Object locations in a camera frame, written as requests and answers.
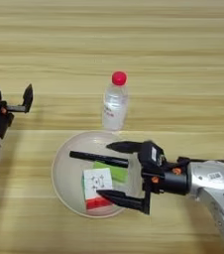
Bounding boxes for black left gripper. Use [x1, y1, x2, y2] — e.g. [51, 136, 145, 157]
[0, 82, 35, 140]

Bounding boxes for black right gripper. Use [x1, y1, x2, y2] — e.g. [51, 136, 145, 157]
[96, 140, 191, 216]

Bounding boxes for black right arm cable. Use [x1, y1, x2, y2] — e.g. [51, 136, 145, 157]
[176, 156, 224, 167]

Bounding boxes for colourful puzzle cube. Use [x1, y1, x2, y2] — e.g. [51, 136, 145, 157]
[81, 167, 115, 211]

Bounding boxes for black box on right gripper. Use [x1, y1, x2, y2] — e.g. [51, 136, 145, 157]
[138, 140, 167, 171]

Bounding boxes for round beige plate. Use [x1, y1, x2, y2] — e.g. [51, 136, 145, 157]
[51, 129, 145, 219]

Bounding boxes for clear bottle with red cap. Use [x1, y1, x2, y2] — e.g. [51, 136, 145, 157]
[101, 70, 129, 132]

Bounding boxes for black marker pen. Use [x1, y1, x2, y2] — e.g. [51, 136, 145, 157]
[68, 150, 130, 169]

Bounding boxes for green rectangular block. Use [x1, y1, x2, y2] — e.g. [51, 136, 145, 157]
[92, 161, 130, 184]

